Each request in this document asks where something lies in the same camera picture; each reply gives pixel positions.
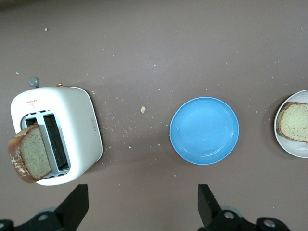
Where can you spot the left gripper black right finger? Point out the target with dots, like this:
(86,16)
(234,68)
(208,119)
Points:
(208,209)

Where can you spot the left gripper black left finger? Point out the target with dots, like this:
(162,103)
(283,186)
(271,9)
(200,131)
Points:
(72,207)

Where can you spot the light crust bread slice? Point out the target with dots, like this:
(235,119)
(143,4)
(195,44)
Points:
(294,122)

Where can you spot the blue round plate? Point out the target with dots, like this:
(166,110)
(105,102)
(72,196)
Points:
(204,131)

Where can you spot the beige round plate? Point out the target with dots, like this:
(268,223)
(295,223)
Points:
(296,149)

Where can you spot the dark crust bread slice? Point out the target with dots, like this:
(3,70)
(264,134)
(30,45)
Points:
(32,154)

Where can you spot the white two-slot toaster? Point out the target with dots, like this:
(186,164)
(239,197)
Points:
(74,120)

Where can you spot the large pale bread crumb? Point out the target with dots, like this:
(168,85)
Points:
(143,109)

